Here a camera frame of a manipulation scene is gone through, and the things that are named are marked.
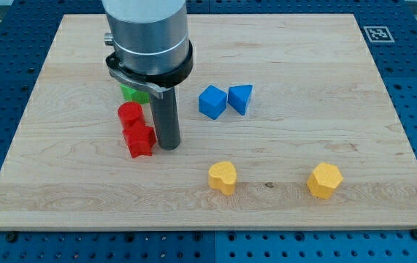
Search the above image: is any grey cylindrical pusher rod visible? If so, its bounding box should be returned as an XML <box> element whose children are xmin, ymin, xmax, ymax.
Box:
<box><xmin>149</xmin><ymin>88</ymin><xmax>180</xmax><ymax>150</ymax></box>

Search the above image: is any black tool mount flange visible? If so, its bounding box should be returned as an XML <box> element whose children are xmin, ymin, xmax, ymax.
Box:
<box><xmin>105</xmin><ymin>41</ymin><xmax>194</xmax><ymax>99</ymax></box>

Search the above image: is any yellow heart block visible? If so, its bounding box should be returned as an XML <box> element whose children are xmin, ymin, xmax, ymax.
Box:
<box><xmin>208</xmin><ymin>161</ymin><xmax>237</xmax><ymax>196</ymax></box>

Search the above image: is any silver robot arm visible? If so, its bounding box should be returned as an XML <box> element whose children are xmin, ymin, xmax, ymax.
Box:
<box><xmin>102</xmin><ymin>0</ymin><xmax>193</xmax><ymax>150</ymax></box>

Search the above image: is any blue cube block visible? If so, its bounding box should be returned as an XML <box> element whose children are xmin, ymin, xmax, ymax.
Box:
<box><xmin>199</xmin><ymin>85</ymin><xmax>227</xmax><ymax>120</ymax></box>

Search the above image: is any green block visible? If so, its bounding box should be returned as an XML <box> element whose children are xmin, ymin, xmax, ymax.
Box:
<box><xmin>120</xmin><ymin>84</ymin><xmax>150</xmax><ymax>104</ymax></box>

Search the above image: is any red cylinder block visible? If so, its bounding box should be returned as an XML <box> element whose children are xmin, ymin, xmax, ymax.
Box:
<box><xmin>118</xmin><ymin>102</ymin><xmax>145</xmax><ymax>129</ymax></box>

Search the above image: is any red star block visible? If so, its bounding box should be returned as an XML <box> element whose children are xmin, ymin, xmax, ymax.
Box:
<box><xmin>123</xmin><ymin>122</ymin><xmax>156</xmax><ymax>159</ymax></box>

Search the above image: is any blue triangle block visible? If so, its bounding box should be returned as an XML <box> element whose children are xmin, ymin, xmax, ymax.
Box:
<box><xmin>227</xmin><ymin>85</ymin><xmax>253</xmax><ymax>115</ymax></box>

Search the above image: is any wooden board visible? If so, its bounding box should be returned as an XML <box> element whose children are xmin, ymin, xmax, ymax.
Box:
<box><xmin>0</xmin><ymin>14</ymin><xmax>417</xmax><ymax>232</ymax></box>

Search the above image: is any yellow hexagon block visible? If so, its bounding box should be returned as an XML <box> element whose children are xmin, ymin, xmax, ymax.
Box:
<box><xmin>307</xmin><ymin>162</ymin><xmax>343</xmax><ymax>199</ymax></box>

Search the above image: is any white fiducial marker tag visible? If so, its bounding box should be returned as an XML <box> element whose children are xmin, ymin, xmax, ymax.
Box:
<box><xmin>364</xmin><ymin>26</ymin><xmax>394</xmax><ymax>43</ymax></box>

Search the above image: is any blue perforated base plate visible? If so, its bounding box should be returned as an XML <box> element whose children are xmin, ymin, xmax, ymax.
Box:
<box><xmin>0</xmin><ymin>0</ymin><xmax>417</xmax><ymax>262</ymax></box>

